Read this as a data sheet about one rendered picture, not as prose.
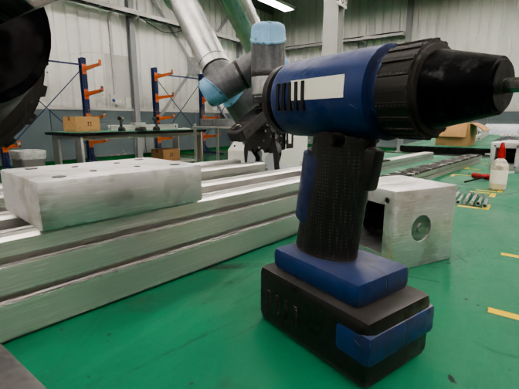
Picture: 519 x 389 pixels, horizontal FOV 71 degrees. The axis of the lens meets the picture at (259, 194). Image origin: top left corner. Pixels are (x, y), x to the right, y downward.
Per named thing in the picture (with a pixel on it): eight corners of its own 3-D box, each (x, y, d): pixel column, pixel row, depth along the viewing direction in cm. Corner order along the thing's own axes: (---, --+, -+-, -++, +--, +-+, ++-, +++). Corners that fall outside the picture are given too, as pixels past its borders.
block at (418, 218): (383, 234, 56) (387, 172, 54) (449, 258, 46) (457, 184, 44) (330, 243, 52) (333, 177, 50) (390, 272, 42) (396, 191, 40)
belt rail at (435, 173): (470, 161, 153) (471, 153, 153) (481, 162, 150) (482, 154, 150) (361, 195, 84) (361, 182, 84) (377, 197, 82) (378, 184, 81)
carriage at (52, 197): (150, 208, 48) (147, 157, 47) (203, 224, 41) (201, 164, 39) (9, 235, 37) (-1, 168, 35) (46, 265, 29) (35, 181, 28)
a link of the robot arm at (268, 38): (286, 28, 83) (286, 18, 74) (285, 79, 85) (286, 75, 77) (251, 28, 83) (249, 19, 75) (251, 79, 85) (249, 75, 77)
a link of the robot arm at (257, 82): (269, 74, 75) (242, 77, 81) (269, 97, 76) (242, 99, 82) (292, 77, 81) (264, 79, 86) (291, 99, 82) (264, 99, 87)
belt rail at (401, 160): (423, 158, 166) (424, 151, 165) (432, 158, 163) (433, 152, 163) (295, 185, 97) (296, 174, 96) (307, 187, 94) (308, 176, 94)
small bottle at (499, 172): (507, 189, 91) (514, 142, 89) (502, 191, 89) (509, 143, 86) (491, 187, 94) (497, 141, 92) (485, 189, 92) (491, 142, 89)
